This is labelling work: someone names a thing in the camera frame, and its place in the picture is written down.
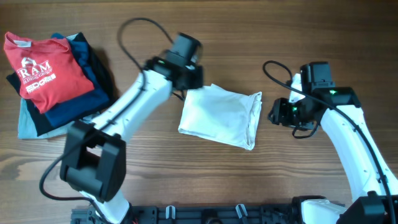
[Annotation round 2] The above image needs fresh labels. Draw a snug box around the red folded printed t-shirt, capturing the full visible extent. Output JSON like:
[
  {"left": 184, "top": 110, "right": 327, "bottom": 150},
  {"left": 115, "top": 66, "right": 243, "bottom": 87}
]
[{"left": 4, "top": 32, "right": 94, "bottom": 113}]

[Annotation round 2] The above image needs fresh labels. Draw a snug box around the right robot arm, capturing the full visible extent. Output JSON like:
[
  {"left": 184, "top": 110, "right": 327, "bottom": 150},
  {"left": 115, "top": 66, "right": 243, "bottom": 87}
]
[{"left": 262, "top": 60, "right": 397, "bottom": 223}]

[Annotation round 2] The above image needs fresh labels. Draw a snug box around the grey folded shirt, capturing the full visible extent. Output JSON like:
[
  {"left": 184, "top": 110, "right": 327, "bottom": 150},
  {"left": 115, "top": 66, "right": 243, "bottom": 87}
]
[{"left": 17, "top": 33, "right": 102, "bottom": 140}]

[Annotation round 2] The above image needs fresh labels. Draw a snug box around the left black cable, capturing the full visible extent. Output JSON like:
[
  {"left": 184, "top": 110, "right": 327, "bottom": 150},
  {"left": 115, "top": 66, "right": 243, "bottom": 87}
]
[{"left": 39, "top": 17, "right": 187, "bottom": 224}]

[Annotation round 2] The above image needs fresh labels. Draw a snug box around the right black cable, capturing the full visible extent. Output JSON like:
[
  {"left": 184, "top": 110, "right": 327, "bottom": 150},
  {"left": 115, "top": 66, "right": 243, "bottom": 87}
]
[{"left": 262, "top": 60, "right": 396, "bottom": 224}]

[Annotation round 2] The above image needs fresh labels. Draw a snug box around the navy blue folded shirt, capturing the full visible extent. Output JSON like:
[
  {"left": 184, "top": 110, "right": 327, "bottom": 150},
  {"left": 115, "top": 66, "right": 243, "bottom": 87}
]
[{"left": 45, "top": 32, "right": 114, "bottom": 127}]

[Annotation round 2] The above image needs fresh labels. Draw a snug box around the black cable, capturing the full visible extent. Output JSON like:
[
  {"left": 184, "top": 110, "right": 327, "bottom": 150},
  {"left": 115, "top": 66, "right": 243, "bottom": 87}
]
[
  {"left": 39, "top": 17, "right": 187, "bottom": 224},
  {"left": 262, "top": 60, "right": 396, "bottom": 224}
]

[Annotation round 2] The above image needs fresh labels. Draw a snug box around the white t-shirt black print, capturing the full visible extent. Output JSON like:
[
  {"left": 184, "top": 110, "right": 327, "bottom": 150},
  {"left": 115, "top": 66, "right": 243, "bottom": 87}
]
[{"left": 178, "top": 84, "right": 262, "bottom": 151}]

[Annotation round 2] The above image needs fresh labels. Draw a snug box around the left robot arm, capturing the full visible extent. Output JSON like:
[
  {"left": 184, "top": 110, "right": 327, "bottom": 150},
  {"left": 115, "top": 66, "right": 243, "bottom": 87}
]
[{"left": 60, "top": 33, "right": 203, "bottom": 223}]

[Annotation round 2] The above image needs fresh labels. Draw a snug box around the black folded shirt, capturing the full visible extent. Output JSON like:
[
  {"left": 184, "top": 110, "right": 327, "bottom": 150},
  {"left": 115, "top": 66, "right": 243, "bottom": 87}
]
[{"left": 4, "top": 32, "right": 116, "bottom": 139}]

